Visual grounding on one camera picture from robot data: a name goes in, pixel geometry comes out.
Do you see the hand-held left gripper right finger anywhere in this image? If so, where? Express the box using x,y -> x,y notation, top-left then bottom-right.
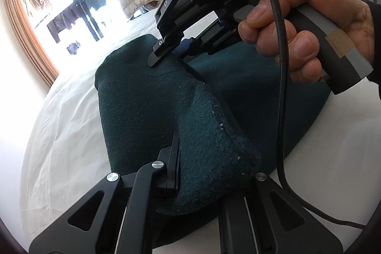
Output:
217,172 -> 343,254

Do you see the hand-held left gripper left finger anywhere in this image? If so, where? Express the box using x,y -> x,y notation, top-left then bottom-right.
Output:
28,130 -> 182,254

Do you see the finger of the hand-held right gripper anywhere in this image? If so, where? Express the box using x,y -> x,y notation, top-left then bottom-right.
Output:
147,0 -> 195,68
176,11 -> 239,58

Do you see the dark green knit garment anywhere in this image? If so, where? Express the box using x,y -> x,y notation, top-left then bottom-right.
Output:
95,34 -> 331,249

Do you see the person's right forearm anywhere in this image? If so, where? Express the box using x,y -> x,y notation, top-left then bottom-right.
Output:
366,0 -> 381,82

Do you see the person's right hand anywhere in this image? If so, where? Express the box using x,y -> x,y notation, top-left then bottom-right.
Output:
237,0 -> 374,84

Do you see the small dark garment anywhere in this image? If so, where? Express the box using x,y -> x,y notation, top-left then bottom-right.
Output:
66,41 -> 81,56

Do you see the white bed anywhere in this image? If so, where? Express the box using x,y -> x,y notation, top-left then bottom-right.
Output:
18,4 -> 381,254

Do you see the tan curtain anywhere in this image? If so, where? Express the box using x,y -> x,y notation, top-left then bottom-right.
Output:
3,0 -> 60,88

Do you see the black braided cable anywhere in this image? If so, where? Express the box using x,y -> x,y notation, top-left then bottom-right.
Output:
216,0 -> 370,228

